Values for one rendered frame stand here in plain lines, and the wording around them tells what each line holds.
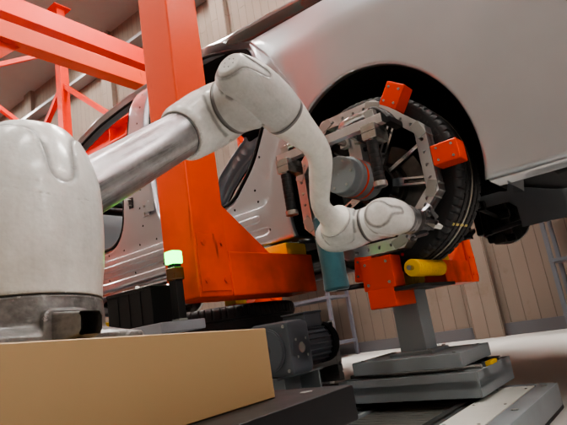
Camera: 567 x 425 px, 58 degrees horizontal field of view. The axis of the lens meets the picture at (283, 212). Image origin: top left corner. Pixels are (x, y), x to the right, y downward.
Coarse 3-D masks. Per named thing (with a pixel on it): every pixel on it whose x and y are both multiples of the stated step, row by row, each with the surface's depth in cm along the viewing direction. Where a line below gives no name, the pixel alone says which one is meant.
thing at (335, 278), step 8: (320, 248) 175; (320, 256) 175; (328, 256) 173; (336, 256) 173; (328, 264) 173; (336, 264) 172; (344, 264) 174; (328, 272) 172; (336, 272) 172; (344, 272) 173; (328, 280) 172; (336, 280) 171; (344, 280) 172; (328, 288) 171; (336, 288) 170; (344, 288) 172; (352, 288) 178
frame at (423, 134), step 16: (352, 112) 187; (320, 128) 195; (336, 128) 195; (416, 128) 171; (432, 144) 171; (304, 160) 198; (432, 160) 167; (304, 176) 198; (432, 176) 166; (304, 192) 197; (432, 192) 165; (304, 208) 196; (304, 224) 196; (384, 240) 175; (400, 240) 171; (416, 240) 174; (352, 256) 181
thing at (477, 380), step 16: (464, 368) 163; (480, 368) 160; (496, 368) 168; (352, 384) 180; (368, 384) 176; (384, 384) 172; (400, 384) 169; (416, 384) 165; (432, 384) 162; (448, 384) 159; (464, 384) 156; (480, 384) 154; (496, 384) 164; (368, 400) 175; (384, 400) 172; (400, 400) 168; (416, 400) 165; (432, 400) 162; (464, 400) 159
